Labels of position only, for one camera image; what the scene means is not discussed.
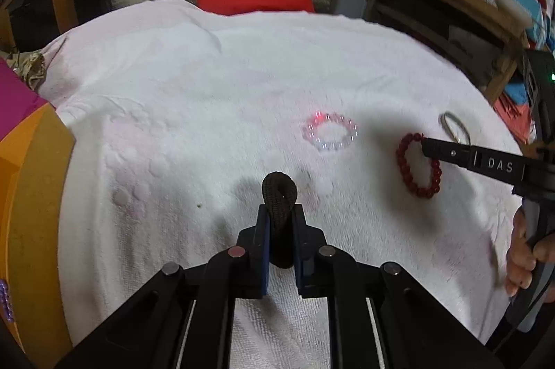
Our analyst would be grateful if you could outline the silver cuff bangle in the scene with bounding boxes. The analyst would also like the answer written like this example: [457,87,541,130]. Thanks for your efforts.
[439,111,471,145]

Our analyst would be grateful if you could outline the red bead bracelet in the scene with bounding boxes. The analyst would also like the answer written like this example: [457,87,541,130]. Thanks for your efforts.
[395,132,443,200]

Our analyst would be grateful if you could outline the purple bead bracelet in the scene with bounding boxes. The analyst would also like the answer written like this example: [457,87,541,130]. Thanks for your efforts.
[0,279,16,324]

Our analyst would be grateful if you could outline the black thick hair tie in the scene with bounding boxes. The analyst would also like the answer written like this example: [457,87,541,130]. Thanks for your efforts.
[261,170,299,270]

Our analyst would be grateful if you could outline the pink clear bead bracelet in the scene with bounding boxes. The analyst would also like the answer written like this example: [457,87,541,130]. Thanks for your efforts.
[302,111,360,153]

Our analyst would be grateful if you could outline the person right hand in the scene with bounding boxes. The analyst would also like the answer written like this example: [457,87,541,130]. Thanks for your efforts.
[504,207,555,297]

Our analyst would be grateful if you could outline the wooden shelf unit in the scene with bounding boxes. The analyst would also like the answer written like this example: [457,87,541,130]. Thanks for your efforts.
[364,0,528,104]

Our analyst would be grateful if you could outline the orange cardboard box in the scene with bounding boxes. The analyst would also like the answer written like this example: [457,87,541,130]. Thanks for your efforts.
[1,104,75,368]

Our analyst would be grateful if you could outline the white pink towel bedspread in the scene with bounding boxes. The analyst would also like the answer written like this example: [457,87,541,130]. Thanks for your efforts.
[40,0,519,343]

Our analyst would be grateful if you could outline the magenta cushion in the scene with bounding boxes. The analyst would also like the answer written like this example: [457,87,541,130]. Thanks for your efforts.
[0,59,47,140]

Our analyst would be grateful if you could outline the crumpled beige cloth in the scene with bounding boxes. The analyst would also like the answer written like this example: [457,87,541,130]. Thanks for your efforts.
[5,51,47,92]

